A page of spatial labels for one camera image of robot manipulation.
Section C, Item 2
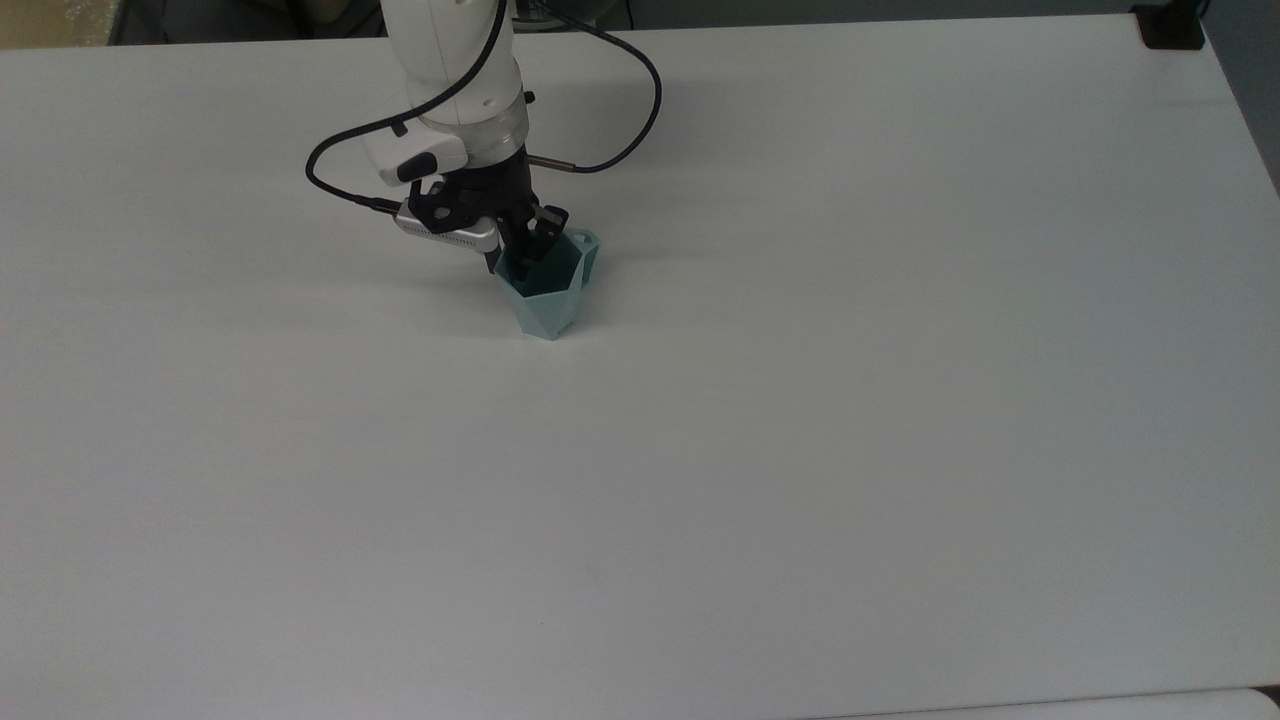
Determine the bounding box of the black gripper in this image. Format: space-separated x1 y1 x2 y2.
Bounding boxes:
410 146 571 277

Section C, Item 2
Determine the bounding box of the teal faceted cup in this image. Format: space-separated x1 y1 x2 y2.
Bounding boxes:
497 229 603 342

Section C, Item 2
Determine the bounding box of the yellowish textured panel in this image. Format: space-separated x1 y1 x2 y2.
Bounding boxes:
0 0 123 50

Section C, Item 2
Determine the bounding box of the black table clamp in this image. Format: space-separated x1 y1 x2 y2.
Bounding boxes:
1131 0 1208 51

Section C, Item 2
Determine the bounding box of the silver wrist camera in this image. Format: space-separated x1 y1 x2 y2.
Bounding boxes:
393 203 502 255

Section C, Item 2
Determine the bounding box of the black camera cable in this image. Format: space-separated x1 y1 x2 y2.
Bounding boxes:
304 0 511 215

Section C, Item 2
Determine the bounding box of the black cable with metal plug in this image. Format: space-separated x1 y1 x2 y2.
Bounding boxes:
514 0 665 176

